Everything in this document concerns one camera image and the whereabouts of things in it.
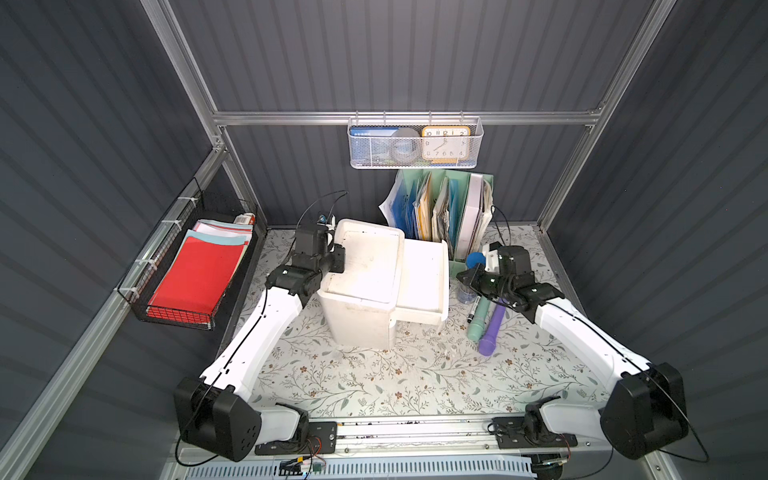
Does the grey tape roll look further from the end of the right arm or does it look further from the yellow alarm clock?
the end of the right arm

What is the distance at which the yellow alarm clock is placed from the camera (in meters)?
0.88

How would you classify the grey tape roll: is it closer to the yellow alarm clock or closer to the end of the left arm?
the yellow alarm clock
